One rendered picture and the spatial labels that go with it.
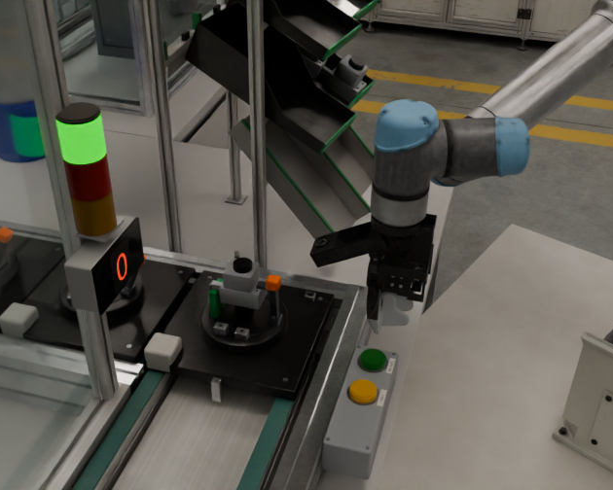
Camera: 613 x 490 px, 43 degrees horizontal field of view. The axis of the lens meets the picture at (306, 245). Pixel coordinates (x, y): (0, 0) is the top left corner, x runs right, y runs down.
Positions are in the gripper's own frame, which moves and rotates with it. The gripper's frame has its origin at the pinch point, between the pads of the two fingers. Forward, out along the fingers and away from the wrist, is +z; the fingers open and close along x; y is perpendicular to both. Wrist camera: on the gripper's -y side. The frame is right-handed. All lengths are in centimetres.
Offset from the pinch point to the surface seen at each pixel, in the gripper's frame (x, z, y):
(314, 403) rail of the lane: -11.0, 7.6, -5.9
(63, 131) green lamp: -20, -37, -33
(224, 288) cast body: -0.4, -1.9, -23.4
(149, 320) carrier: -1.8, 6.5, -36.3
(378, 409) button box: -9.4, 7.6, 3.3
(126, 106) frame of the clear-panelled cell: 87, 15, -85
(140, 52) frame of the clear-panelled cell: 87, -1, -79
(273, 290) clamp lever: 0.6, -2.6, -15.7
